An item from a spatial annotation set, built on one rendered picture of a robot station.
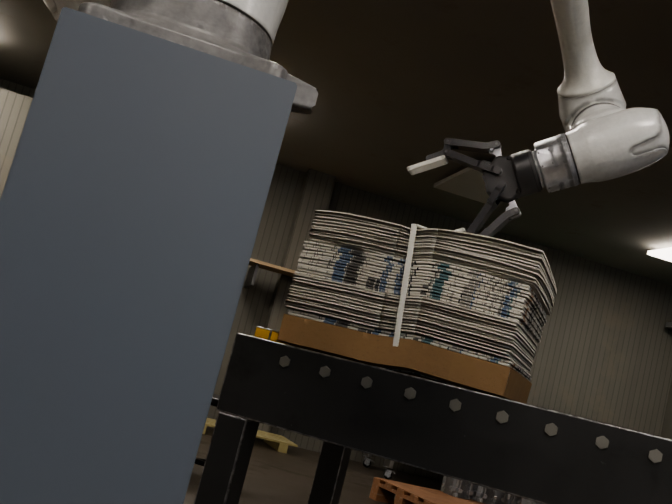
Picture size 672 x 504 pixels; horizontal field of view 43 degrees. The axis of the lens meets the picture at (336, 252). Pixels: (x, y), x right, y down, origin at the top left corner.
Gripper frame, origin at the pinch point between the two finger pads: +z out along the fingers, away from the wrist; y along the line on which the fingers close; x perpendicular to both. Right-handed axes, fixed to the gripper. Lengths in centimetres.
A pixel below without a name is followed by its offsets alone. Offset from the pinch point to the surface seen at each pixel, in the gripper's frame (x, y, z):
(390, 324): -14.0, 21.9, 7.4
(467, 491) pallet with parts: 529, 47, 102
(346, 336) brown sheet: -14.1, 21.9, 14.7
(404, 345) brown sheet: -14.1, 25.7, 6.0
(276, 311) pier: 683, -172, 283
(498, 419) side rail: -23.7, 40.3, -6.3
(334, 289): -14.2, 14.1, 15.0
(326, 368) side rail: -23.9, 27.7, 15.9
